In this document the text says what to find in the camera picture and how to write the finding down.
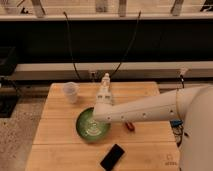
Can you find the green ceramic bowl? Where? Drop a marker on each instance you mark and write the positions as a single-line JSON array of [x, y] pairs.
[[89, 129]]

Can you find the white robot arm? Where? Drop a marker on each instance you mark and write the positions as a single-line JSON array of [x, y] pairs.
[[193, 105]]

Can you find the blue object behind arm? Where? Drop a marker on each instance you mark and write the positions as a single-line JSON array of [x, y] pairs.
[[175, 123]]

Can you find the clear plastic cup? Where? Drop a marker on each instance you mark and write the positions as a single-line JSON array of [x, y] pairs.
[[70, 89]]

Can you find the black smartphone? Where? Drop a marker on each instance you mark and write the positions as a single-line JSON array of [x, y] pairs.
[[112, 157]]

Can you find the red handled tool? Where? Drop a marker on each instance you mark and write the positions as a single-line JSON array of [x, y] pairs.
[[130, 126]]

